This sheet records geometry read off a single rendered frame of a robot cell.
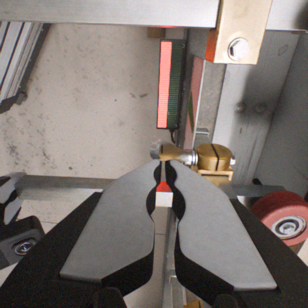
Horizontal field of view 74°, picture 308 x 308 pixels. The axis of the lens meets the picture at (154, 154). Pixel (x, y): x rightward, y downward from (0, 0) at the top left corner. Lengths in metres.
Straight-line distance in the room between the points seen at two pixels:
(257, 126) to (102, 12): 0.44
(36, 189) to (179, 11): 0.32
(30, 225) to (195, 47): 0.37
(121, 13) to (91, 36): 0.90
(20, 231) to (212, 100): 0.37
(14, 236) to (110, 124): 0.99
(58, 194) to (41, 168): 1.18
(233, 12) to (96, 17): 0.14
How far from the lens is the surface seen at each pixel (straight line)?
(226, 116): 0.54
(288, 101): 0.55
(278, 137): 0.56
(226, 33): 0.26
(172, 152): 0.17
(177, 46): 0.41
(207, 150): 0.30
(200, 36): 0.41
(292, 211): 0.33
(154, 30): 1.03
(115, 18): 0.27
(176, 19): 0.26
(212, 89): 0.43
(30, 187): 0.38
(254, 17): 0.27
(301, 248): 0.41
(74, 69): 1.20
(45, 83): 1.28
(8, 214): 0.39
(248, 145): 0.59
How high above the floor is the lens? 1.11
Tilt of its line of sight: 61 degrees down
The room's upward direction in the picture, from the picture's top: 176 degrees counter-clockwise
